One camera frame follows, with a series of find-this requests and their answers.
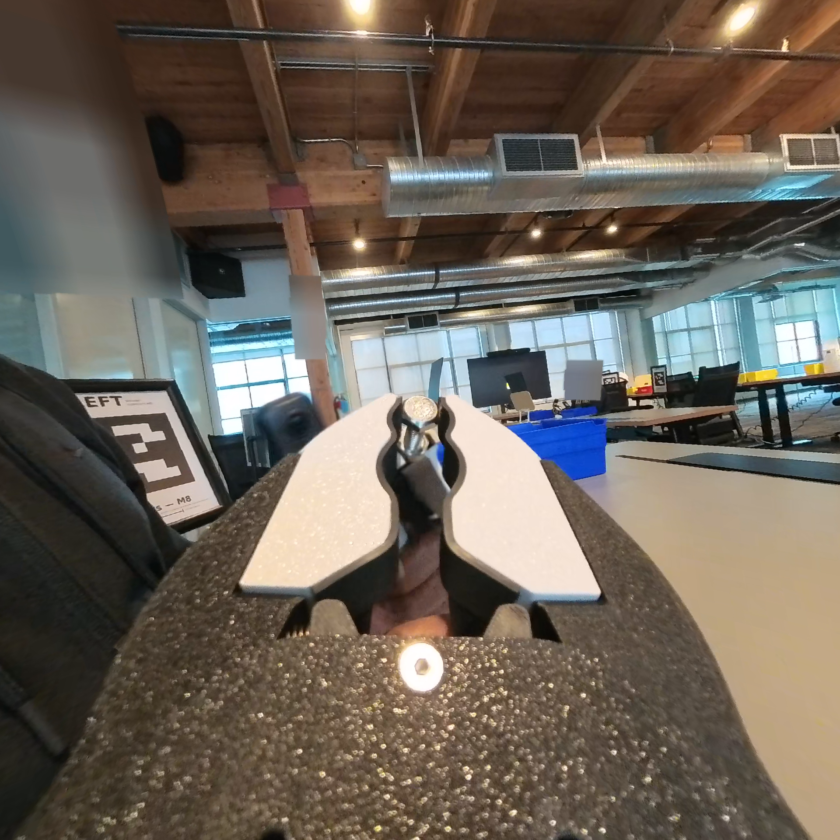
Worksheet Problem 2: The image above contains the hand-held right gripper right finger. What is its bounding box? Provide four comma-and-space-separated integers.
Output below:
434, 389, 602, 607

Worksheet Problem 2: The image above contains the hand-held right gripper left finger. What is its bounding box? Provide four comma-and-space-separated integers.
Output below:
239, 389, 410, 602

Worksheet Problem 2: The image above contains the metal bolt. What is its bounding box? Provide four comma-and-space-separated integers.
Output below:
399, 393, 443, 454

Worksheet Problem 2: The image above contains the person's left hand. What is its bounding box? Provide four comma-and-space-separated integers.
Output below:
372, 525, 454, 634

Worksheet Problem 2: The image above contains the large blue plastic bin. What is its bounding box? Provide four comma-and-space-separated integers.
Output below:
506, 416, 609, 481

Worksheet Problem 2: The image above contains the large black monitor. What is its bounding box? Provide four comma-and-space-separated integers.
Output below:
468, 350, 552, 409

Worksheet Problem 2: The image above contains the framed black white poster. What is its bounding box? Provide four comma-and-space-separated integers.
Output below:
63, 378, 233, 532

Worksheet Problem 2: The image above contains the long wooden desk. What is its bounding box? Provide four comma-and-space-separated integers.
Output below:
499, 405, 749, 447

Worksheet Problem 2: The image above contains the black office chair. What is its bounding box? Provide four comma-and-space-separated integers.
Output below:
692, 363, 744, 441

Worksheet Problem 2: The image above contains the black desk inset panel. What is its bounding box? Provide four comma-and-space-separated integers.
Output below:
657, 451, 840, 484

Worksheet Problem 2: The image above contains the person's black jacket torso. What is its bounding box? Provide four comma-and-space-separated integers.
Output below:
0, 355, 191, 834

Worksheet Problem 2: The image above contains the wooden support post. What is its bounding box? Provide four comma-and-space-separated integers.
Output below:
269, 178, 340, 427

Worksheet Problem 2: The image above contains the long silver ceiling duct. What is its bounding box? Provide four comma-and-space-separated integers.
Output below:
319, 243, 788, 322

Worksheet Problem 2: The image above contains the black round wall speaker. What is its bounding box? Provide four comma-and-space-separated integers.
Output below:
145, 116, 187, 185

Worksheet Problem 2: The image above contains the silver spiral air duct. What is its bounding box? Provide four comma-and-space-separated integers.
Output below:
384, 151, 840, 217

